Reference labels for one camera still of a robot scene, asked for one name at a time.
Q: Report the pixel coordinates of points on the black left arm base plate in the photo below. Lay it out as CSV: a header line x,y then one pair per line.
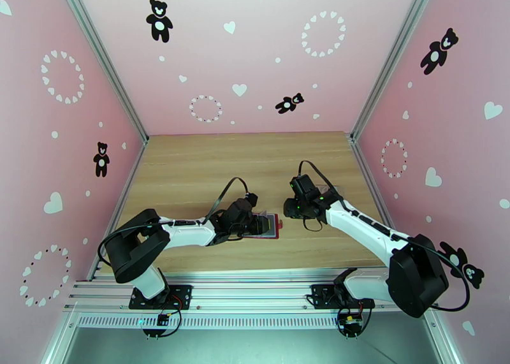
x,y
181,293

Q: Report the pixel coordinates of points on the perforated metal strip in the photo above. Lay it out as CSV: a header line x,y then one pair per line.
x,y
247,321

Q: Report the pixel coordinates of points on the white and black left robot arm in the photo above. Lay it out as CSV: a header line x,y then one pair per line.
x,y
191,231

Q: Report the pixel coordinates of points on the red leather card holder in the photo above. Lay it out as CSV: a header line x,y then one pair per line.
x,y
277,231

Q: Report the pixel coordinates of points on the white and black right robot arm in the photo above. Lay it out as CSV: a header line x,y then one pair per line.
x,y
358,223

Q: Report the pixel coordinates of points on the clear acrylic card stand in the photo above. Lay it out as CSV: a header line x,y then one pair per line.
x,y
332,189

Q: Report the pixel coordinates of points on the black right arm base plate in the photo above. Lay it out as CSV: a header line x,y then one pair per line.
x,y
320,295

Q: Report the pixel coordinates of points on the aluminium frame post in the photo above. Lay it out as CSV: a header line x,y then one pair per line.
x,y
103,60
394,60

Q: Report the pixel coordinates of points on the black teddy bear sticker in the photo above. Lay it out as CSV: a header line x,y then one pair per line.
x,y
453,258
474,275
101,159
436,54

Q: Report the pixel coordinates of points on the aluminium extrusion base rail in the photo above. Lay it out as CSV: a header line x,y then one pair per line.
x,y
247,291

